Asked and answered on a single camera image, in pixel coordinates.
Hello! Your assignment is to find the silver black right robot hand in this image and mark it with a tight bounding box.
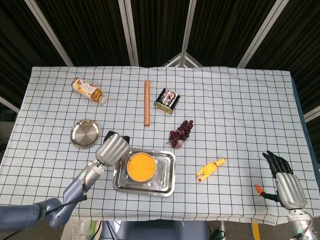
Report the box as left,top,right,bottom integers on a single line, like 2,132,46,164
254,150,308,210

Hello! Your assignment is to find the yellow rubber chicken toy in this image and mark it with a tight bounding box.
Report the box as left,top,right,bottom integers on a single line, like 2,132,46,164
195,157,227,183

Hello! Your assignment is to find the orange-yellow powder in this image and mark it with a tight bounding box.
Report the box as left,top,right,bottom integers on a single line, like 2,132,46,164
127,153,156,181

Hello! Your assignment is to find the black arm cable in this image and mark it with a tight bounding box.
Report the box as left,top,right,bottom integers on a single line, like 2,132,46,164
46,183,88,216

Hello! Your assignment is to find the long brown sausage stick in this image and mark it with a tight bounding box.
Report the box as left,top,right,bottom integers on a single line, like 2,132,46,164
143,79,152,127

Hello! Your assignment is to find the dark red grape bunch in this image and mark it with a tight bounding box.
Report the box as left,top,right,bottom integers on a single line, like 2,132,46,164
166,120,195,150

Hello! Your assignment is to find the tea bottle with white cap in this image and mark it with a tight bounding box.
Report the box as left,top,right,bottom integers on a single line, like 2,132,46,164
70,77,108,105

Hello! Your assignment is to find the rectangular stainless steel tray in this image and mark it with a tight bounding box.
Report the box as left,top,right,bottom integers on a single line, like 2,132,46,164
112,147,177,198

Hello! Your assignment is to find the black gold luncheon meat can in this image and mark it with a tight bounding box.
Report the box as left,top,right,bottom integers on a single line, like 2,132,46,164
153,87,181,115

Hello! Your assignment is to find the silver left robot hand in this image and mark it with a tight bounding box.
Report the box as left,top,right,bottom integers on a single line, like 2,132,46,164
95,130,131,167

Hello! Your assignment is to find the white black checkered tablecloth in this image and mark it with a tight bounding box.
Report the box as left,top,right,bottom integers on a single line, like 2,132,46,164
0,65,320,226

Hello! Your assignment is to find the blue grey robot torso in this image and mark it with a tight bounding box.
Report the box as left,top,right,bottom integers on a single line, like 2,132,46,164
99,220,210,240

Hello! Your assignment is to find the round stainless steel plate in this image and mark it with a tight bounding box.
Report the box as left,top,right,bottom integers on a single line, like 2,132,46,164
69,119,101,149

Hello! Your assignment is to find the dark folding screen white frame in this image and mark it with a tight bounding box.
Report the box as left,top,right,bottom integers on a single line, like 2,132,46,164
0,0,320,123

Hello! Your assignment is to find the round cream bowl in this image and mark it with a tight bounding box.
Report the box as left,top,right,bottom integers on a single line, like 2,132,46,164
126,152,157,183

